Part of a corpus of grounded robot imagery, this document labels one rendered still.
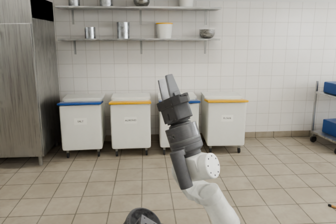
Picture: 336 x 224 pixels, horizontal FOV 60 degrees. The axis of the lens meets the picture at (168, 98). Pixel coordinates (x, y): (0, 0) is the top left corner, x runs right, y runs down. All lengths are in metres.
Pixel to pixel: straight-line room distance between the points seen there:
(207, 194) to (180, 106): 0.25
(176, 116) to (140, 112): 3.06
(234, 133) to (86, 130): 1.97
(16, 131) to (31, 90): 0.54
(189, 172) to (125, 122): 3.10
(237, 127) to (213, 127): 0.33
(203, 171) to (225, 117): 3.23
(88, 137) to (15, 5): 1.77
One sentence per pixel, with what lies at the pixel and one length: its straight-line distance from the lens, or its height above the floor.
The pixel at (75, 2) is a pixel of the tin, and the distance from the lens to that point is 4.24.
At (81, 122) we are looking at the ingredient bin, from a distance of 3.92.
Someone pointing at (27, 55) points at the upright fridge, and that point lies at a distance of 3.68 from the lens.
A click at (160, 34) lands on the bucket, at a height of 1.62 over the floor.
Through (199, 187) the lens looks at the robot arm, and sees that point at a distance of 0.86.
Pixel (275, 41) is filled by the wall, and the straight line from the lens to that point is 4.77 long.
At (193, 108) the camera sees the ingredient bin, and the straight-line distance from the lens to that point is 3.84.
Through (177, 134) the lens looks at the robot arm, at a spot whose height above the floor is 1.33.
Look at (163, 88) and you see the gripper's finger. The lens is 0.82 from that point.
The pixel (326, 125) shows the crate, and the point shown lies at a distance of 4.91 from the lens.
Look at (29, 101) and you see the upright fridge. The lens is 3.75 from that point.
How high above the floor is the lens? 1.57
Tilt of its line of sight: 12 degrees down
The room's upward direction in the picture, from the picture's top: straight up
